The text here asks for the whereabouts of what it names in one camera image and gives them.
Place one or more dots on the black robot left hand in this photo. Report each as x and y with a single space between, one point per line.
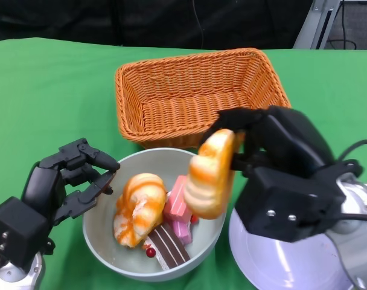
41 187

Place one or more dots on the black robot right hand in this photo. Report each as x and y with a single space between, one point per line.
286 139

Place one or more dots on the grey ceramic bowl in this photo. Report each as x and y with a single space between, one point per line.
105 235

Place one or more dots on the round orange bread bun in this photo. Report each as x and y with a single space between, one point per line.
210 181

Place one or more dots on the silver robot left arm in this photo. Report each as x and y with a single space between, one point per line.
14 276

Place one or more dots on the orange wicker basket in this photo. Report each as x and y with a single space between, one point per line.
195 114

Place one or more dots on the large pink cake slice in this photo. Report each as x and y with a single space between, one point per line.
177 202

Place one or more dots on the lavender plate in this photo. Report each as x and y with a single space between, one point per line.
262 262

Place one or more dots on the small pink cake slice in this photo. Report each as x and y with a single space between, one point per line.
183 234

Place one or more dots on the chocolate layered cake slice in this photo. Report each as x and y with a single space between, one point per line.
171 250

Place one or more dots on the green tablecloth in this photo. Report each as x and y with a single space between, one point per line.
50 105

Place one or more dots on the black backdrop curtain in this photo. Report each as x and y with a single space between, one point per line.
81 18

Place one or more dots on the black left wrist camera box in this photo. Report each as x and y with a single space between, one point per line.
17 229

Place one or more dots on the grey metal frame leg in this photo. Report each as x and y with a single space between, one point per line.
313 27

